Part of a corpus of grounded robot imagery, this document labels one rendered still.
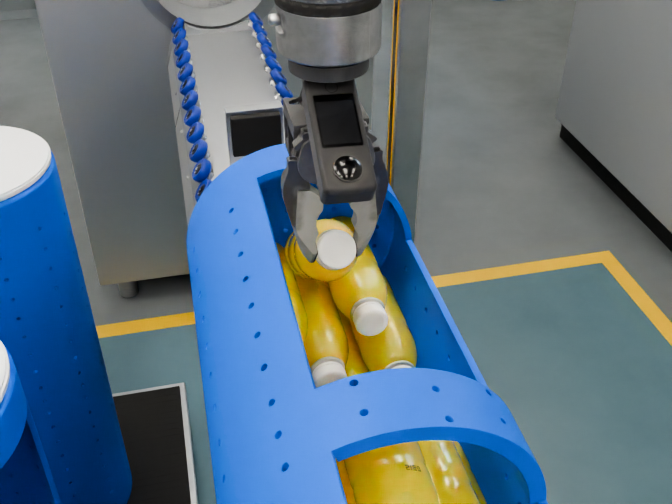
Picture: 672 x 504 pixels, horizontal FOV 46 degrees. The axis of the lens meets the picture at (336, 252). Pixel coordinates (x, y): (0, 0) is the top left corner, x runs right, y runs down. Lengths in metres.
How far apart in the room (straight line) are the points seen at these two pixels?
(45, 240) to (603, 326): 1.83
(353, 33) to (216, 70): 1.31
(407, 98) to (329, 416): 1.06
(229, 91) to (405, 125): 0.44
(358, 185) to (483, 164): 2.81
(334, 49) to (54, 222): 0.86
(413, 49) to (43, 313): 0.84
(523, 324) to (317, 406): 2.01
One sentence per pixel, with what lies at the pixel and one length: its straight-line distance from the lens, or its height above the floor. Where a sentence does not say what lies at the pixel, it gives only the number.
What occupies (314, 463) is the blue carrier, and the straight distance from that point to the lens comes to 0.61.
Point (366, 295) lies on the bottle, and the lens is 0.91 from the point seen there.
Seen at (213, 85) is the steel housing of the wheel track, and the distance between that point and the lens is 1.88.
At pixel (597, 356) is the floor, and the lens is 2.57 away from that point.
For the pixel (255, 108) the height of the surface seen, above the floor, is 1.08.
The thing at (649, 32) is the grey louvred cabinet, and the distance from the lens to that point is 3.06.
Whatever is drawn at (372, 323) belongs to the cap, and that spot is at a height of 1.10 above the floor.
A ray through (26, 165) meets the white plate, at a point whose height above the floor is 1.04.
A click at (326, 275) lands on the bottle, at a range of 0.81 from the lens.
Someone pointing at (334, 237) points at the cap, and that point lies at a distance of 0.77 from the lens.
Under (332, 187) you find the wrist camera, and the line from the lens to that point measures 0.64.
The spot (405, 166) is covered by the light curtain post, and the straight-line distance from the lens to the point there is 1.68.
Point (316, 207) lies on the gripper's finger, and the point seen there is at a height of 1.29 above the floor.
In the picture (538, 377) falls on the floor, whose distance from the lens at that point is 2.45.
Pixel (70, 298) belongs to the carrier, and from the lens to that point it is 1.51.
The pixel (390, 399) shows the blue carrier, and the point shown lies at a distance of 0.63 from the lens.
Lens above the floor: 1.69
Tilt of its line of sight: 36 degrees down
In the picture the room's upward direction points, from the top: straight up
